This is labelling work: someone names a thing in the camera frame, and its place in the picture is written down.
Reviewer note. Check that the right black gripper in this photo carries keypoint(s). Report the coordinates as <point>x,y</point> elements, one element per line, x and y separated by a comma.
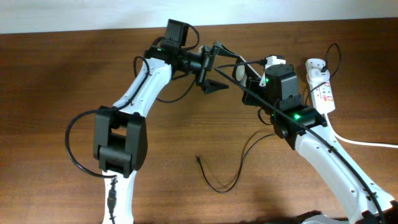
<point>249,99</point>

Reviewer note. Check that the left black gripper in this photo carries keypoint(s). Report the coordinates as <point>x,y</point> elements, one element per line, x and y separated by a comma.
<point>209,56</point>

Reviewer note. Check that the white USB charger plug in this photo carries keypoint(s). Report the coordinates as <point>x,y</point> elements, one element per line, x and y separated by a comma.
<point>317,76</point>

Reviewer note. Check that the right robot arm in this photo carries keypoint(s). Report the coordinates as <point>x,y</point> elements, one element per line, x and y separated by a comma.
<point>307,132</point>

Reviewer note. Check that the white power strip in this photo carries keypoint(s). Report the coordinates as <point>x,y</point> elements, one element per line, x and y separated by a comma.
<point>321,95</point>

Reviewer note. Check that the black smartphone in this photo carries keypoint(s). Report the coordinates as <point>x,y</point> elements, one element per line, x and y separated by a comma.
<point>242,73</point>

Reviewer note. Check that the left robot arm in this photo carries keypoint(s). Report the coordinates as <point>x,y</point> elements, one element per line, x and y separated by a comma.
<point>120,143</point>

